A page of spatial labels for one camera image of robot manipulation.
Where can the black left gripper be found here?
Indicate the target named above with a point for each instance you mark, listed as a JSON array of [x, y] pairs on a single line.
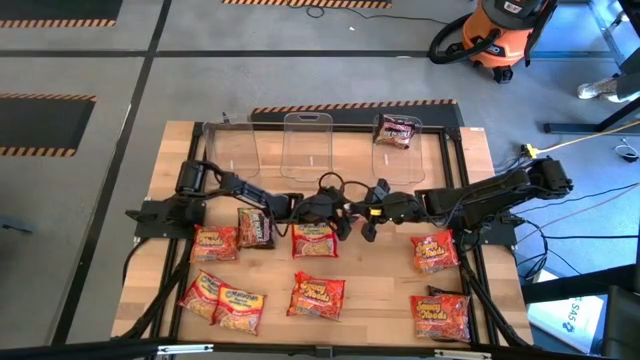
[[322, 207]]

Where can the orange Saucy Noods pack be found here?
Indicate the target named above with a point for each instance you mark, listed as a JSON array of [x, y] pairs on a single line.
[[214, 243], [434, 251], [440, 317], [315, 296]]

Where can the yellow power plug block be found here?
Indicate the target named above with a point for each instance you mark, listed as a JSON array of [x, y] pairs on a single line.
[[530, 151]]

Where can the white printed box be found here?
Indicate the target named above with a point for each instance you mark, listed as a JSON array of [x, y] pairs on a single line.
[[565, 320]]

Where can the black overhead beam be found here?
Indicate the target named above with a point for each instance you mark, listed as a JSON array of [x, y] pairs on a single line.
[[100, 350]]

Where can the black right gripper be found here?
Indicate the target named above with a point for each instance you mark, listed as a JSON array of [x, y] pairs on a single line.
[[400, 207]]

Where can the red yellow Maruchan ramen pack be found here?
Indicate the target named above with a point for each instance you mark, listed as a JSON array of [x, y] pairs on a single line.
[[239, 310], [197, 295], [315, 242]]

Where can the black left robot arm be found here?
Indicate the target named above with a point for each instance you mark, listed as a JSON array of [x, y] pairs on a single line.
[[250, 191]]

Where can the black hazard-striped floor mat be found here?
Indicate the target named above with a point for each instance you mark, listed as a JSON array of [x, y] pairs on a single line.
[[55, 9], [360, 116], [40, 125], [300, 3]]

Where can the clear plastic bin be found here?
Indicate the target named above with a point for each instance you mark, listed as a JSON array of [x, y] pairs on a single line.
[[306, 145], [232, 150], [400, 165]]

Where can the orange shop vacuum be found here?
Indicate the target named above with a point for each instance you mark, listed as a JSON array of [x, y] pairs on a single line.
[[495, 35]]

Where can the dark blue floor object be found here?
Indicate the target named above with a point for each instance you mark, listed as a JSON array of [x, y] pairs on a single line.
[[15, 227]]

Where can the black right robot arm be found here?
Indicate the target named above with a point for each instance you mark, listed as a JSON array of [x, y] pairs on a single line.
[[490, 197]]

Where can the silver metal bracket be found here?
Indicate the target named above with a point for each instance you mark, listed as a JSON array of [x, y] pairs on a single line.
[[185, 349], [462, 355]]

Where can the black aluminium table frame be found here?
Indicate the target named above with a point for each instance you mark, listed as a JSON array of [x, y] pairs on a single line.
[[454, 133]]

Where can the person's white shoe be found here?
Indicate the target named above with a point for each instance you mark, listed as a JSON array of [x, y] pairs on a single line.
[[597, 89]]

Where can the black metal bar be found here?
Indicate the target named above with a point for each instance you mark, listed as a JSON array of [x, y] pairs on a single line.
[[575, 287]]

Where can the black desk base bar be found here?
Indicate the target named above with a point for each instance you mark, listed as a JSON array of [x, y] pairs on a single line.
[[575, 128]]

